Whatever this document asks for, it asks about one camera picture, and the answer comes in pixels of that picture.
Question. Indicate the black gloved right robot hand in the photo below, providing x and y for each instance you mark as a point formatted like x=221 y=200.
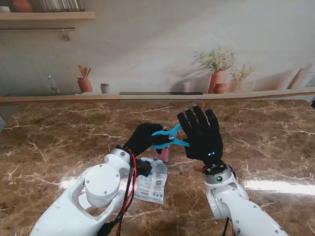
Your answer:
x=201 y=137

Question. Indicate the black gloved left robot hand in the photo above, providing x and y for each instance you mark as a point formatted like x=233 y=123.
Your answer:
x=140 y=140

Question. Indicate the blue plastic bag clip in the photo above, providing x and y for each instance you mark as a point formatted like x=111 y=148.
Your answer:
x=176 y=141

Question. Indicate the clear bottle with pink seasoning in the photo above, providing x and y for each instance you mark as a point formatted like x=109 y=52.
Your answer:
x=163 y=155

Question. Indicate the white blue seasoning refill bag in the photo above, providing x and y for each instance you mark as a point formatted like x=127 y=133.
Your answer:
x=155 y=184

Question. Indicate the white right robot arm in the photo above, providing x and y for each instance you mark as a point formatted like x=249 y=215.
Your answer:
x=236 y=204

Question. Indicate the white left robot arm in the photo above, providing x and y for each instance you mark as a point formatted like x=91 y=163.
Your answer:
x=86 y=201

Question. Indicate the printed kitchen backdrop banner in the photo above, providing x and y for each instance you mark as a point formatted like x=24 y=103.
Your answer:
x=157 y=49

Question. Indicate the black object at table edge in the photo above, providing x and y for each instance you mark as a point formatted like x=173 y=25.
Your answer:
x=313 y=103

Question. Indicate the grey blue board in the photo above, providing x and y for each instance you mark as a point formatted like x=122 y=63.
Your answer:
x=1 y=123

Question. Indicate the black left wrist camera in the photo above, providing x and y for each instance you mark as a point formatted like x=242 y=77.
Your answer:
x=144 y=167

